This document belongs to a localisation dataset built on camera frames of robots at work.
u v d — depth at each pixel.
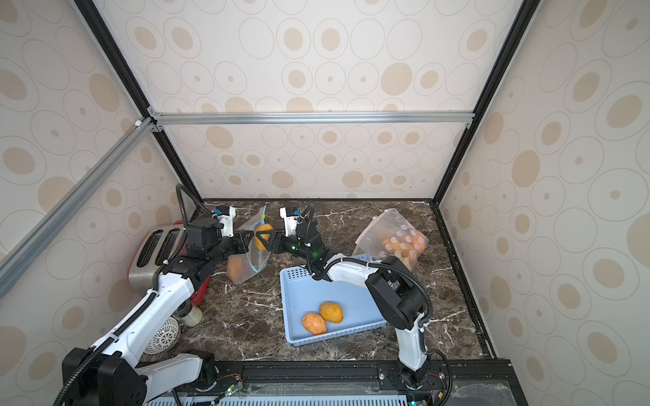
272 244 0.73
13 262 0.51
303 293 0.92
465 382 0.73
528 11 0.68
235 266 0.86
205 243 0.60
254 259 0.88
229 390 0.70
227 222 0.71
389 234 1.00
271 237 0.74
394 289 0.52
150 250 0.83
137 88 0.83
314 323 0.79
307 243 0.65
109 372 0.38
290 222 0.76
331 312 0.81
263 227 0.78
